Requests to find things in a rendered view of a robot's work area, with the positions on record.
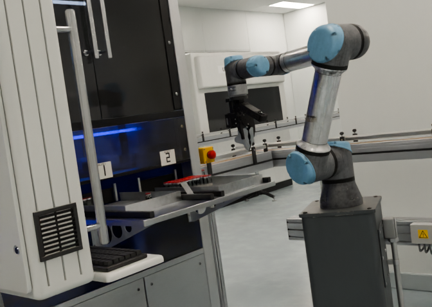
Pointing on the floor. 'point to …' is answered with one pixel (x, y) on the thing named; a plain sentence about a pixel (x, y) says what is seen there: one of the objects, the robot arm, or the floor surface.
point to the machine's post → (194, 167)
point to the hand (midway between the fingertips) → (249, 147)
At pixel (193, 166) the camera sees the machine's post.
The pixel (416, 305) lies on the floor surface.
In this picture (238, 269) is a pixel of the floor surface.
